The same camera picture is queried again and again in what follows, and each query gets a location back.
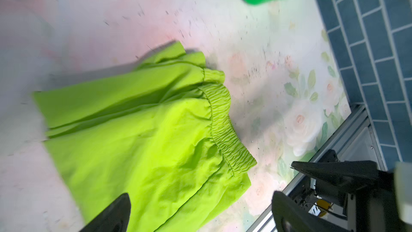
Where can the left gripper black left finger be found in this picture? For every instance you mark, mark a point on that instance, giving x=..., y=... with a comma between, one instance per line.
x=114, y=218

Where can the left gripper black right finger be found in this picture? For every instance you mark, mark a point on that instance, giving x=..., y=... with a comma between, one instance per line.
x=290, y=217

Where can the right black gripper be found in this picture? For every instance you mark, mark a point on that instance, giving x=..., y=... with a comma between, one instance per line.
x=371, y=202

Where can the lime green shorts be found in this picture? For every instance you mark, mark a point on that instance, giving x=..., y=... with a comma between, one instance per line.
x=160, y=133

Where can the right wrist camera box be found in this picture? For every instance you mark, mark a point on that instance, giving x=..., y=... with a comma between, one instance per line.
x=403, y=190

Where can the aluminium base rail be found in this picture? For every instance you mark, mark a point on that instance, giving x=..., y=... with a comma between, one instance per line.
x=353, y=141

